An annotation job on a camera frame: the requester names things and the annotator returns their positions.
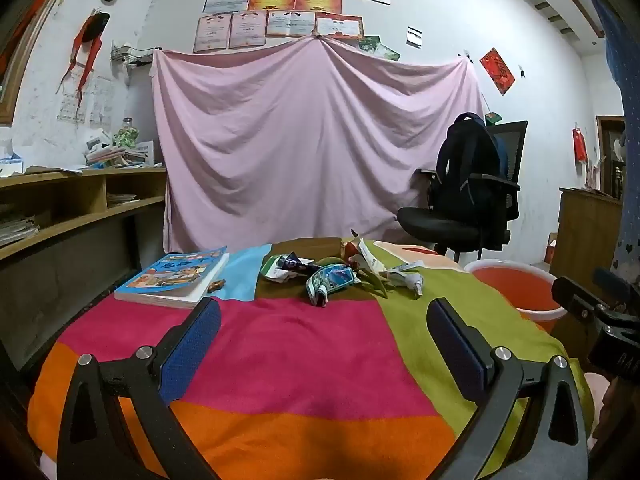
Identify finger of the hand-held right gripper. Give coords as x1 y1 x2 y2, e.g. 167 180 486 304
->
592 268 635 306
552 276 608 323

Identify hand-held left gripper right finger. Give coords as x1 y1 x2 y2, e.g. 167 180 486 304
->
426 297 590 480

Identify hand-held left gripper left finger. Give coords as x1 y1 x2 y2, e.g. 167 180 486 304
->
56 297 223 480

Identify orange plastic bin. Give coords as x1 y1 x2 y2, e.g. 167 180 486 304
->
464 259 571 333

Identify green fruit peel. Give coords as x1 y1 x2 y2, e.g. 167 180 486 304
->
350 267 393 301

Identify green white wrapper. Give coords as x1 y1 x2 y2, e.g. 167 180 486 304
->
260 255 301 283

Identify white torn carton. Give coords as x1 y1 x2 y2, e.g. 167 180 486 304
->
352 237 388 273

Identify black toothpaste tube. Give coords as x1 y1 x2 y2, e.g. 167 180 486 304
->
277 254 316 273

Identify blue snack wrapper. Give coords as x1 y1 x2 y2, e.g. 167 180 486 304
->
306 265 357 308

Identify wooden cabinet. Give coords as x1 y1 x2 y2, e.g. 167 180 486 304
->
554 187 623 286

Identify blue comic book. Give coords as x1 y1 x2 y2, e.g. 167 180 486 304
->
114 247 230 309

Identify colourful patchwork blanket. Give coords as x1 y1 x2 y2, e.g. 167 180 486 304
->
27 236 596 480

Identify black office chair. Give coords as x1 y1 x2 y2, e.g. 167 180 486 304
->
397 121 528 261

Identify wooden door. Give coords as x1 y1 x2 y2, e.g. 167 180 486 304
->
595 116 626 196

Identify blue patterned curtain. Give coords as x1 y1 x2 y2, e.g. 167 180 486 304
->
582 0 640 271

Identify dark blue backpack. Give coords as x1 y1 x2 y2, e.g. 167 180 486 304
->
436 112 508 206

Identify stack of books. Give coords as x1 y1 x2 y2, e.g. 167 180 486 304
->
82 127 163 168

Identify stack of grey papers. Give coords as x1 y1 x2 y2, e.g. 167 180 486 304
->
0 215 41 247

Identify wooden shelf unit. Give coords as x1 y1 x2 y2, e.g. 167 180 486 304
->
0 164 168 261

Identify glass candy jar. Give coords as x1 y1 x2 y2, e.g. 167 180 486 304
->
114 117 140 150

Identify pink hanging sheet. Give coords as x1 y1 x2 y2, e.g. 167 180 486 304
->
150 36 486 253

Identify blue tissue box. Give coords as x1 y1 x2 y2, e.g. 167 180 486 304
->
0 152 25 177

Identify green photo prints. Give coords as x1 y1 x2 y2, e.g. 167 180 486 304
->
357 35 402 61

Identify red scarf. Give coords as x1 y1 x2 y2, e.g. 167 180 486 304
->
56 9 111 106

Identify red diamond wall poster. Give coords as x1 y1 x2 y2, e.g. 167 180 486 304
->
480 47 516 96

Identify wall calendar sheets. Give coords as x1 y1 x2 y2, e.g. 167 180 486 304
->
57 75 117 128

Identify wire wall rack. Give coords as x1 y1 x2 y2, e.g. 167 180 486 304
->
110 40 156 67

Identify group of wall certificates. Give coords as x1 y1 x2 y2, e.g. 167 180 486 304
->
192 0 392 54

